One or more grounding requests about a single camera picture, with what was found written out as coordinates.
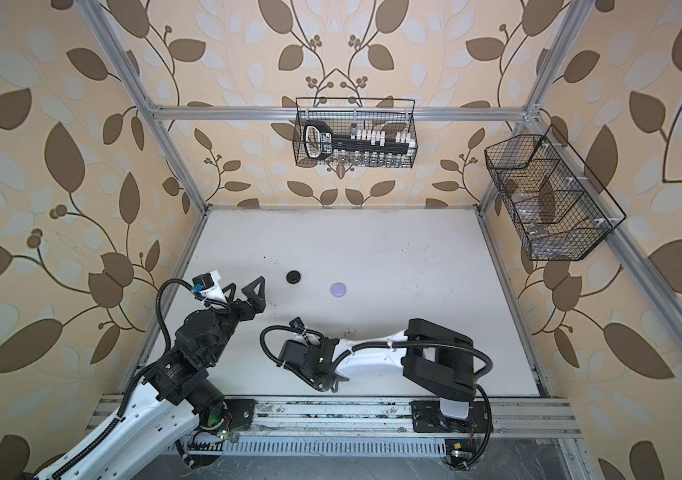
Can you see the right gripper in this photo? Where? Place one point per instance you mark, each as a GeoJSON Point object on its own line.
{"type": "Point", "coordinates": [323, 343]}

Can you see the wall wire basket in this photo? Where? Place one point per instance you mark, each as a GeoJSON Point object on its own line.
{"type": "Point", "coordinates": [559, 209]}
{"type": "Point", "coordinates": [389, 113]}

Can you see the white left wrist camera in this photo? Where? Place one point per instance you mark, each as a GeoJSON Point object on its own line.
{"type": "Point", "coordinates": [207, 286]}

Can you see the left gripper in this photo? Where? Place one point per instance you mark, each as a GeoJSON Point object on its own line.
{"type": "Point", "coordinates": [257, 304]}

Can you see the black tool in basket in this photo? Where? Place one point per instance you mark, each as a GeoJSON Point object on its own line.
{"type": "Point", "coordinates": [318, 140]}

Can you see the purple round earbud case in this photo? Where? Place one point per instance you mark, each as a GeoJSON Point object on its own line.
{"type": "Point", "coordinates": [338, 290]}

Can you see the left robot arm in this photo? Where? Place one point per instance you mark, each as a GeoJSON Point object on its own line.
{"type": "Point", "coordinates": [168, 398]}

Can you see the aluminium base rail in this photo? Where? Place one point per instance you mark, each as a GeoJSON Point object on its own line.
{"type": "Point", "coordinates": [337, 416]}

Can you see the right wall wire basket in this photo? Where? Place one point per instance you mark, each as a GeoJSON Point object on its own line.
{"type": "Point", "coordinates": [559, 209]}

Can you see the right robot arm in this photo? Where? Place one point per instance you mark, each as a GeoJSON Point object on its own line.
{"type": "Point", "coordinates": [442, 361]}

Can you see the back wall wire basket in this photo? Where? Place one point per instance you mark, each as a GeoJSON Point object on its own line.
{"type": "Point", "coordinates": [389, 113]}

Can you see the black round earbud case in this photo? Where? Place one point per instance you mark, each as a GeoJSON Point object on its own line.
{"type": "Point", "coordinates": [293, 277]}

